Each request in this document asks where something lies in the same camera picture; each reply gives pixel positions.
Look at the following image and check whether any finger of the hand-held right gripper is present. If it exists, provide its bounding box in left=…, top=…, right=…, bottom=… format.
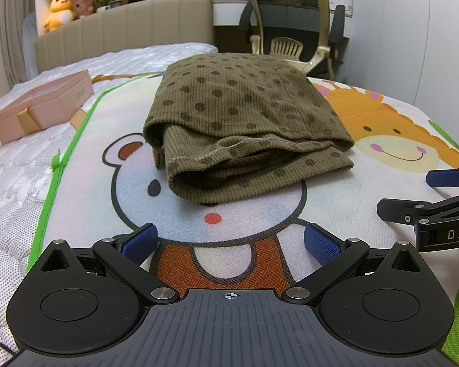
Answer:
left=425, top=165, right=459, bottom=190
left=376, top=192, right=459, bottom=224

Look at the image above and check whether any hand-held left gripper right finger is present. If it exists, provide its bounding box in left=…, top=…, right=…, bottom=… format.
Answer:
left=281, top=222, right=422, bottom=306

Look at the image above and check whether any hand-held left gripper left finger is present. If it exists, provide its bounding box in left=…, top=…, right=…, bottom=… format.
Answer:
left=40, top=222, right=180, bottom=303

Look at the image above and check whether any olive polka dot corduroy garment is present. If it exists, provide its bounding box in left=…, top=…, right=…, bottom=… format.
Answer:
left=143, top=54, right=356, bottom=204

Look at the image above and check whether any cartoon animal printed mat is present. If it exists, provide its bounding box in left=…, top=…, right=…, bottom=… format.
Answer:
left=25, top=71, right=459, bottom=367

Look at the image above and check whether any white wardrobe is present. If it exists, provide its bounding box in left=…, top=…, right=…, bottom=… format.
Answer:
left=317, top=0, right=459, bottom=166

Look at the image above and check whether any pink gift box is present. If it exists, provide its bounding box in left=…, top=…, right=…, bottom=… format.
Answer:
left=0, top=70, right=94, bottom=145

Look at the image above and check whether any beige mesh office chair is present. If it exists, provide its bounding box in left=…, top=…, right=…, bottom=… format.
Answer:
left=239, top=0, right=347, bottom=82

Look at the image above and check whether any beige padded headboard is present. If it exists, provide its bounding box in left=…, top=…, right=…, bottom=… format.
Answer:
left=34, top=0, right=215, bottom=74

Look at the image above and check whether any yellow duck plush toy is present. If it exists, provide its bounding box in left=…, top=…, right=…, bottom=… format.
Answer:
left=43, top=0, right=77, bottom=33

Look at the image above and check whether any pink plush toy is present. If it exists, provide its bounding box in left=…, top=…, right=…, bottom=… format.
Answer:
left=71, top=0, right=95, bottom=18

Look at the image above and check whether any white desk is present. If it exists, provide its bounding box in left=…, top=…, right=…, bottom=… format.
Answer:
left=212, top=0, right=353, bottom=28

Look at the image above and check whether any grey curtain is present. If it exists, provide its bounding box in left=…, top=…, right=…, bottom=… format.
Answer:
left=0, top=0, right=37, bottom=87

